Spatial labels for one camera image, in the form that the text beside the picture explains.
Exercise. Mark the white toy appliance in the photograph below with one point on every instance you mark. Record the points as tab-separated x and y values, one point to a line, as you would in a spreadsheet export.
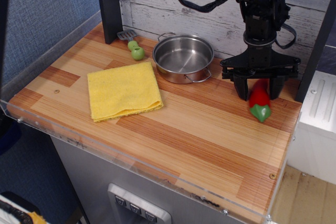
312	150

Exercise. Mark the yellow folded cloth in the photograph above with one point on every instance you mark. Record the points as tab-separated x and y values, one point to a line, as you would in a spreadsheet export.
123	91

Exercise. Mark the red toy chili pepper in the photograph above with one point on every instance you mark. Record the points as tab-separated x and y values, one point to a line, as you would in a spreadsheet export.
259	101

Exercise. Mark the dark grey left post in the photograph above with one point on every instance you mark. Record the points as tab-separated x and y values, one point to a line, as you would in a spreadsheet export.
111	19

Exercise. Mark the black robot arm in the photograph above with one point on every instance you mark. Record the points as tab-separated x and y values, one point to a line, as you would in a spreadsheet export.
263	20

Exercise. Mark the small steel pot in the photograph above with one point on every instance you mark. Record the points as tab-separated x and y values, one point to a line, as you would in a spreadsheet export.
183	59

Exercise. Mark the clear acrylic table guard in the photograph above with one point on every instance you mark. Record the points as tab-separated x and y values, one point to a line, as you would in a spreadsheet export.
203	142

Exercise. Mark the grey toy fridge cabinet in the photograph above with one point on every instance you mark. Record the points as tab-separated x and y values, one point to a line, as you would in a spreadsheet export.
91	175

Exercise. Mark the silver dispenser panel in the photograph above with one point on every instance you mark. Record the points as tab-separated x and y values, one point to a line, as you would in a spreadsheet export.
137	205

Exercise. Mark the green handled toy spatula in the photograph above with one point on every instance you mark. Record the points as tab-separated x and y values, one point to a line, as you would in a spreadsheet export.
137	52

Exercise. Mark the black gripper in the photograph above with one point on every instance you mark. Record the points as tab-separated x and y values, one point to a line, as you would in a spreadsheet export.
260	62

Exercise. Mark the yellow object bottom left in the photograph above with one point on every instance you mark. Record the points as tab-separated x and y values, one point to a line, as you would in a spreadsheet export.
35	218

